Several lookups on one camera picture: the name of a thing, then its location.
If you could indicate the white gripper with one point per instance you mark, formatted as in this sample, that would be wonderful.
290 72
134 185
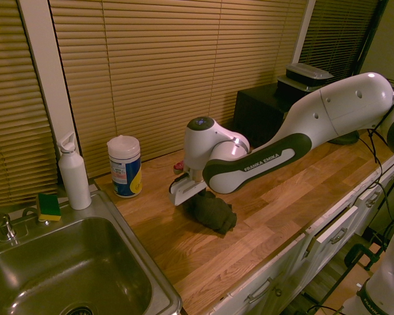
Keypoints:
184 190

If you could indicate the dark green cloth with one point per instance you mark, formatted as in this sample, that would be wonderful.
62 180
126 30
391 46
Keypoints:
213 211

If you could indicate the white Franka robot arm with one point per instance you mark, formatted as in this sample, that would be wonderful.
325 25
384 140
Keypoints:
331 105

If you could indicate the small red object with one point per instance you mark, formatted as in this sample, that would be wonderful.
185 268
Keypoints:
178 167

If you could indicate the wet wipes canister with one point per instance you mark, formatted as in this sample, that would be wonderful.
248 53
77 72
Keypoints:
124 164

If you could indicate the black steel microwave oven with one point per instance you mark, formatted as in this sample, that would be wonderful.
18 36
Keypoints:
259 111

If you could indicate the white water bottle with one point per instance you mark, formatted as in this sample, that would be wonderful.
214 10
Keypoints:
74 177

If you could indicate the tan slatted window blind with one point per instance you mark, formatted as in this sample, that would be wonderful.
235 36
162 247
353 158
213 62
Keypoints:
13 115
335 36
170 75

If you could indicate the stainless steel sink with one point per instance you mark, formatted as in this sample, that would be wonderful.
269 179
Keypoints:
69 262

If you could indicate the yellow green sponge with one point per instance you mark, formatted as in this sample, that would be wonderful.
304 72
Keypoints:
48 207

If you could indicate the bronze cabinet knob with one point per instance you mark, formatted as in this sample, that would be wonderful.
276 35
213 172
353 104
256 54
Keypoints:
278 289

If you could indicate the black plastic container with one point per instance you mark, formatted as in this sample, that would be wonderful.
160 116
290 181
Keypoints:
290 87

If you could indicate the white base cabinets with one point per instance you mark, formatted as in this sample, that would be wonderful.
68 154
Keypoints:
315 262

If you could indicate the white open drawer front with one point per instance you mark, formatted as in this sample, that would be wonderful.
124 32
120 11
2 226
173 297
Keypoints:
336 226

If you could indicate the black container with clear lid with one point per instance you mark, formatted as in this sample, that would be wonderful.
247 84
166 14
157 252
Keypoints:
308 73

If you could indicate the chrome sink faucet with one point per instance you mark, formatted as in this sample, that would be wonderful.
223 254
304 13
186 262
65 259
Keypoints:
1 228

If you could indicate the black clamp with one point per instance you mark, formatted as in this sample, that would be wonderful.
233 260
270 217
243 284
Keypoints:
364 256

